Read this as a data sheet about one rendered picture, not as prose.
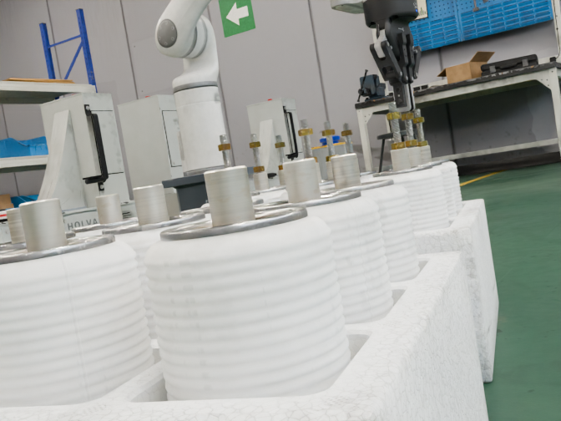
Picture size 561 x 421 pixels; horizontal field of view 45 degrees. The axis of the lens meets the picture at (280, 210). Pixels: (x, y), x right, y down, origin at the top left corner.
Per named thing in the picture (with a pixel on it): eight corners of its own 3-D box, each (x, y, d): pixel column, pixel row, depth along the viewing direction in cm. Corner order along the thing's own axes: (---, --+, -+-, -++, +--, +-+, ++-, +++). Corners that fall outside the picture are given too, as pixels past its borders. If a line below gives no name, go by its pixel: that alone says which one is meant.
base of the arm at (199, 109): (178, 178, 138) (164, 94, 137) (205, 174, 146) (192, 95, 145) (214, 171, 133) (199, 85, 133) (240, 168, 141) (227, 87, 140)
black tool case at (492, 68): (486, 80, 558) (484, 68, 557) (539, 70, 541) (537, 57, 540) (481, 78, 527) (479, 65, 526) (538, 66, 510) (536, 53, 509)
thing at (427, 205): (442, 299, 92) (422, 168, 91) (476, 311, 83) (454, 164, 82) (376, 313, 90) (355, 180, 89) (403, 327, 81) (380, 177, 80)
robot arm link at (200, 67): (182, 21, 145) (196, 101, 146) (150, 17, 137) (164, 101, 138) (214, 9, 139) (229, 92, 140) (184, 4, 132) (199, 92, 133)
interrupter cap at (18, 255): (-54, 277, 36) (-56, 264, 36) (41, 254, 43) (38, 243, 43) (60, 262, 34) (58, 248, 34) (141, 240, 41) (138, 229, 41)
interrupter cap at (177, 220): (81, 244, 47) (79, 234, 47) (138, 230, 55) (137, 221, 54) (174, 230, 45) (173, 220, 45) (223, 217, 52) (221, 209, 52)
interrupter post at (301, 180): (283, 213, 45) (275, 164, 45) (295, 209, 47) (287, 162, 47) (317, 208, 44) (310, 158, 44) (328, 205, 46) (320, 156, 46)
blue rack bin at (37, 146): (-3, 164, 627) (-8, 142, 626) (31, 161, 659) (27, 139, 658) (31, 156, 600) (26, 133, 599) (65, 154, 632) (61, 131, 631)
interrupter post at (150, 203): (132, 234, 49) (124, 190, 49) (149, 230, 51) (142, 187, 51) (161, 230, 48) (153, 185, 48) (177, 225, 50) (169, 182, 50)
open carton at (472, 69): (456, 88, 586) (452, 62, 585) (499, 78, 558) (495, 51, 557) (438, 89, 565) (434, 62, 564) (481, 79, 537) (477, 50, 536)
